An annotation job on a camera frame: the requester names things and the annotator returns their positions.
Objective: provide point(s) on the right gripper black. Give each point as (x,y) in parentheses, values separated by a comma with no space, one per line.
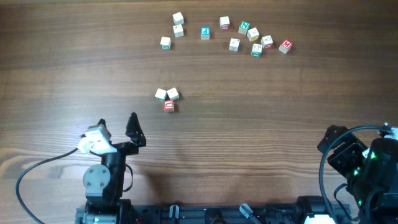
(345,152)

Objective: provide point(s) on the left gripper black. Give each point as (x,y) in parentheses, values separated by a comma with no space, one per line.
(121,146)

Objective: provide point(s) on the plain wooden block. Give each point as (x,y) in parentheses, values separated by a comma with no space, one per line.
(173,94)
(178,18)
(161,94)

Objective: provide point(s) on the red letter U block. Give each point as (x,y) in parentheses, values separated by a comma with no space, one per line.
(169,106)

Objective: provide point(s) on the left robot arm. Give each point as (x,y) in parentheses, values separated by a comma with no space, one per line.
(104,182)

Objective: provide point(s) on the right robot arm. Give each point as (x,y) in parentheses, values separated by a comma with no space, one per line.
(366,156)

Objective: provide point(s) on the red letter M block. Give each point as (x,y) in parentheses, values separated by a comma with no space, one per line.
(285,46)

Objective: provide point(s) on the wooden block red G side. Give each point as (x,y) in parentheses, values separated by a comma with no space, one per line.
(267,42)

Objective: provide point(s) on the wooden block green Z side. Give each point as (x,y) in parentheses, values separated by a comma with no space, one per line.
(256,50)

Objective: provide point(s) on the wooden block with drawing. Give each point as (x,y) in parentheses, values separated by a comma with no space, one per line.
(178,31)

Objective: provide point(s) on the wooden block yellow side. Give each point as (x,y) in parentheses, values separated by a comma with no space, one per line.
(253,34)

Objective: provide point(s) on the blue letter P block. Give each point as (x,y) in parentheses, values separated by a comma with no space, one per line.
(205,33)

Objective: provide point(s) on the wooden block picture top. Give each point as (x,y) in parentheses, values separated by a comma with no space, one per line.
(234,44)

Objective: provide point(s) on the green letter N block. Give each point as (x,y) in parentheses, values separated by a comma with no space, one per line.
(243,27)

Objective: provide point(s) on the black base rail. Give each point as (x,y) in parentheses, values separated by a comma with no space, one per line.
(307,209)

